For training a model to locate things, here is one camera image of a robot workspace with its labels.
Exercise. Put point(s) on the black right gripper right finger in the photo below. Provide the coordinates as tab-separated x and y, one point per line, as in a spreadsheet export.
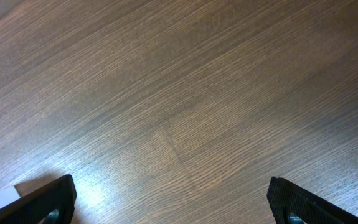
290	203

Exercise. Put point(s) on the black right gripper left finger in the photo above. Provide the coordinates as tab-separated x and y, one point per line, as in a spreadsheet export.
52	203

